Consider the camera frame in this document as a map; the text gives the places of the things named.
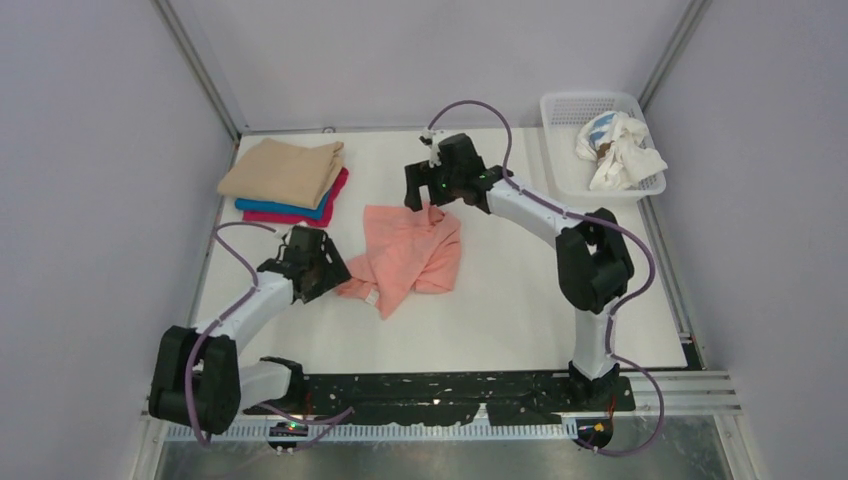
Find white crumpled t-shirt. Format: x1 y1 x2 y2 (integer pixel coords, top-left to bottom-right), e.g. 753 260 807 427
575 111 668 191

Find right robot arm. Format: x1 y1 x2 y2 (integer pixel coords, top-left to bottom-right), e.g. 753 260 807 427
404 130 634 402

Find salmon pink t-shirt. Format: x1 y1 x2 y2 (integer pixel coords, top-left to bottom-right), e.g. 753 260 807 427
335 205 462 320

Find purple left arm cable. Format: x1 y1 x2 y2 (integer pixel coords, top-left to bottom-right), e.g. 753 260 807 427
185 221 355 450

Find white slotted cable duct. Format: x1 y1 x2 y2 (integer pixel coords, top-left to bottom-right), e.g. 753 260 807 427
164 421 579 443

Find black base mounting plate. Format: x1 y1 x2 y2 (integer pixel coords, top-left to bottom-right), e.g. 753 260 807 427
270 370 635 426

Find white plastic basket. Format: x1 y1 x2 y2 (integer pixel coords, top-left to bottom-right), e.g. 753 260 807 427
540 91 667 206

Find beige folded t-shirt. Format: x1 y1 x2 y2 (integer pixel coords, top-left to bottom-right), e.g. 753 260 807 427
217 139 344 209

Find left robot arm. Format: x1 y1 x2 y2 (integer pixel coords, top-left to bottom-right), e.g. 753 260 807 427
148 225 351 444

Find magenta folded t-shirt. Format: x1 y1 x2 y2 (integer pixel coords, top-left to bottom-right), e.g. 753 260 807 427
234 168 350 228

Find blue folded t-shirt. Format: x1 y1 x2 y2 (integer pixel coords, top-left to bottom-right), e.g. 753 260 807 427
234 193 332 220

